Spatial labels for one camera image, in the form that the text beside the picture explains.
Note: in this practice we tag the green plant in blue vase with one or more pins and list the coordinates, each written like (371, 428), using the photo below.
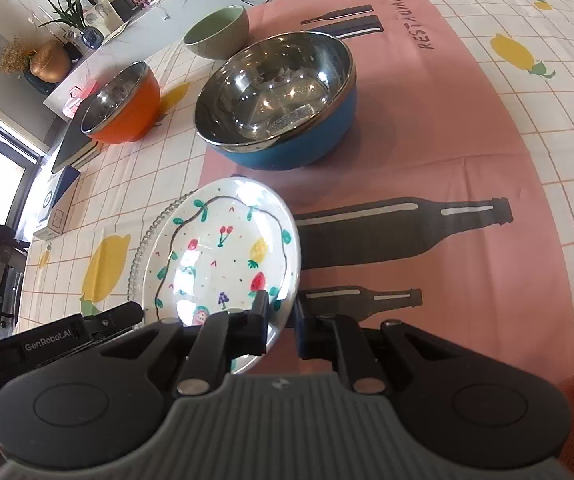
(87, 35)

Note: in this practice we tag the white painted plate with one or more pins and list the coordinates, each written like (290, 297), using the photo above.
(217, 260)

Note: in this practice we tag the white and blue box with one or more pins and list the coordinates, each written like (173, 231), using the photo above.
(62, 195)

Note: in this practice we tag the black notebook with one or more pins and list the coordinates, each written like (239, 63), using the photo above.
(74, 150)

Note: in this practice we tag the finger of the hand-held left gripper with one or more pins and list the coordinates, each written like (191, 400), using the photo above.
(117, 317)

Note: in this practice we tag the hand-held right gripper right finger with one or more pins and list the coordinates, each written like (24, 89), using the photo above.
(302, 332)

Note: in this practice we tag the blue steel bowl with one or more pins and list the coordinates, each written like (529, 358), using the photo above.
(287, 152)

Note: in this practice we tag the green ceramic bowl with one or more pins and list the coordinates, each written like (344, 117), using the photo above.
(227, 37)

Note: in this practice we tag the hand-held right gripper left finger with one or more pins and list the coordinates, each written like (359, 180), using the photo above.
(259, 320)

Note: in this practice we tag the white picture card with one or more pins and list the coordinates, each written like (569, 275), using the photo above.
(104, 17)

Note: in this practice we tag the orange steel bowl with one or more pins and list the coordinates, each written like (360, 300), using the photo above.
(132, 120)

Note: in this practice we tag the pink storage case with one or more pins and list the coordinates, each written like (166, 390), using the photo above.
(74, 105)

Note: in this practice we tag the gold acorn vase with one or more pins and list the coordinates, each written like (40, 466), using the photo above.
(49, 62)

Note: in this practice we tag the clear glass plate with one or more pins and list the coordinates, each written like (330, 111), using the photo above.
(139, 260)

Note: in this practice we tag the printed checked tablecloth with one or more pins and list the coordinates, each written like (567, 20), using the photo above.
(467, 135)

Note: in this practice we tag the dried yellow flowers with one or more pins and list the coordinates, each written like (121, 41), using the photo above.
(14, 57)

